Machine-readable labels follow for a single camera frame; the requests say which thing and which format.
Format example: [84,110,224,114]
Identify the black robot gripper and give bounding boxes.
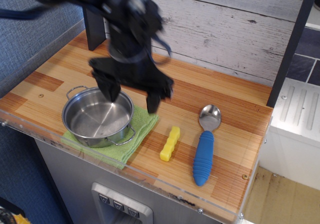
[89,46,174,113]

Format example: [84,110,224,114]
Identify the silver metal pan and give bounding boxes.
[61,86,136,148]

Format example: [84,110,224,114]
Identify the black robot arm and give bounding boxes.
[37,0,174,113]

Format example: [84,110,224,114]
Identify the green folded cloth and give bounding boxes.
[61,105,159,169]

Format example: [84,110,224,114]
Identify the yellow plastic toy block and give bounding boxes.
[159,126,181,161]

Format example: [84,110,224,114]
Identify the silver button control panel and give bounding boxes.
[91,182,154,223]

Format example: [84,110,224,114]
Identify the clear acrylic table guard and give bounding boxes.
[0,105,271,223]

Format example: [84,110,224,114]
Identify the yellow object bottom left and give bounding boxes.
[0,207,31,224]

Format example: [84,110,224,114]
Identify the white ridged cabinet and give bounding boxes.
[259,78,320,189]

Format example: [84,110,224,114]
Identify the blue handled metal spoon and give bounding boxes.
[192,104,221,186]

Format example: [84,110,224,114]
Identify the dark left vertical post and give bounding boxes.
[82,8,106,51]

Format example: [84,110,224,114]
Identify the dark vertical post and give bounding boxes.
[82,8,106,51]
[266,0,314,108]

